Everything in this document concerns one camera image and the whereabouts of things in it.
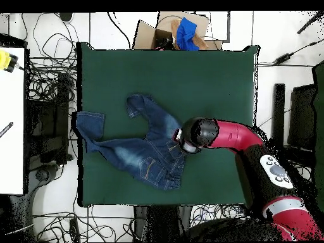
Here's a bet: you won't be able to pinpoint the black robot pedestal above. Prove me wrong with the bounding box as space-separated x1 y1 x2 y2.
132 205 193 242

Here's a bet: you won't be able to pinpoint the dark green table cloth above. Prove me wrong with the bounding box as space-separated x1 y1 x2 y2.
76 41 261 208

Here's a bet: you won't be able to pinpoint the black marker pen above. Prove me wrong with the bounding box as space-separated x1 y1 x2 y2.
0 121 14 139

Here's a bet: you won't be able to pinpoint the black power strip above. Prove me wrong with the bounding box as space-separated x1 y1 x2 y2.
69 218 80 242

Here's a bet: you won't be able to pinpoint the green cloth on side table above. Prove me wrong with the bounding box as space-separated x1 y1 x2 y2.
312 60 324 213

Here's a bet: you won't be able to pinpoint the tan brown cloth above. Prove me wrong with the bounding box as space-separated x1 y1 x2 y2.
170 19 210 51

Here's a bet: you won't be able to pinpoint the dark grey round object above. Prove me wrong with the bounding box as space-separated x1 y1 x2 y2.
59 12 74 23

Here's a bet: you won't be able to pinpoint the white board with dark frame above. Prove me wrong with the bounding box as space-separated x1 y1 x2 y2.
196 11 231 43

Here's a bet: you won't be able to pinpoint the yellow and black tool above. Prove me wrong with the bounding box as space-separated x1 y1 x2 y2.
0 49 19 73

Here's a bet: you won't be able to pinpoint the black rod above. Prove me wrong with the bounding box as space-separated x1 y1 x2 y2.
297 11 323 35

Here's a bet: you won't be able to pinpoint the white side table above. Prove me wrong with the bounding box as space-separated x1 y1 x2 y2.
0 47 25 195

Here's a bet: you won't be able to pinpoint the brown cardboard box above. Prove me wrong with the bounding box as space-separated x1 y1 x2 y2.
132 11 223 51

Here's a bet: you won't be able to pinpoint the black power adapter with cable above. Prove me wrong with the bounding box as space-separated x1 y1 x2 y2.
273 37 324 65

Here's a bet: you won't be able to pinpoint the bright blue cloth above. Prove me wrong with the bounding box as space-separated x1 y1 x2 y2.
175 16 201 51

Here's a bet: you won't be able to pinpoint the black chair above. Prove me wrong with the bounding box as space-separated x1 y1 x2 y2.
25 72 74 170

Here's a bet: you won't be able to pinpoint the blue denim jeans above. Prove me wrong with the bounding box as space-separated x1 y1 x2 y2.
75 93 188 190

